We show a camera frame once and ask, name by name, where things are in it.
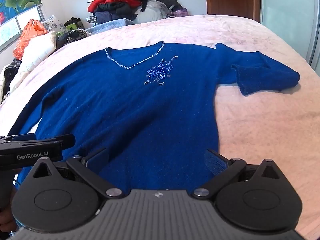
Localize person's left hand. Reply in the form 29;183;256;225
0;186;18;234

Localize green item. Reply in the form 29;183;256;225
56;22;77;37

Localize blue beaded sweater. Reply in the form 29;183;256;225
6;40;300;193

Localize white puffer jacket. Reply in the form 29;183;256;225
9;31;58;93

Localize black bag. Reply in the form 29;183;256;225
157;0;183;13

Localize brown patterned fabric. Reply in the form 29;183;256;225
58;29;88;46

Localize orange plastic bag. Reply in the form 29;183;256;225
13;19;48;60

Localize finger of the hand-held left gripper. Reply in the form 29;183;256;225
0;133;36;145
32;134;76;148

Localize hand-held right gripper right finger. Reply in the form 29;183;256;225
191;149;288;201

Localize purple cloth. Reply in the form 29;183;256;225
172;7;189;17

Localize wardrobe sliding door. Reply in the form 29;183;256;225
259;0;320;67

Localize black lace cloth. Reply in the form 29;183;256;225
3;59;23;94

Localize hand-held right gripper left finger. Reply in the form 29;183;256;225
32;147;123;199

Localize grey plastic bag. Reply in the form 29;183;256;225
134;0;171;26

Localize white floral pillow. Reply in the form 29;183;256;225
41;15;63;34

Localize white printed quilt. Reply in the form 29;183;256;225
0;64;13;105

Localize navy garment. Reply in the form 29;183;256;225
94;10;122;23

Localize pink bed blanket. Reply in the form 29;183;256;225
0;14;320;240

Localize window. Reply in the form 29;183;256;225
0;5;46;53

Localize black garment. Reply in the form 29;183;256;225
99;2;137;16

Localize light blue quilt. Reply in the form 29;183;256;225
86;19;137;36

